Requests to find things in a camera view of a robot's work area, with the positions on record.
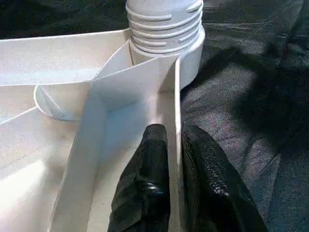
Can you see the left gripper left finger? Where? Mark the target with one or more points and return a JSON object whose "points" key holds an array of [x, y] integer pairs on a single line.
{"points": [[145, 193]]}

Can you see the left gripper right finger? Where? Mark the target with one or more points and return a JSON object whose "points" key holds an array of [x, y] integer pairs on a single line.
{"points": [[217, 193]]}

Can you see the white plastic table top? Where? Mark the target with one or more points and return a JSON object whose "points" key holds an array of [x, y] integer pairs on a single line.
{"points": [[72, 135]]}

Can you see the white plastic table leg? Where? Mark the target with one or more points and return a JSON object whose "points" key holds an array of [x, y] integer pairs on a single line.
{"points": [[164, 24]]}

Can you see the black work mat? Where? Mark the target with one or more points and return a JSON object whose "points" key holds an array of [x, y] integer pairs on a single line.
{"points": [[256, 96]]}

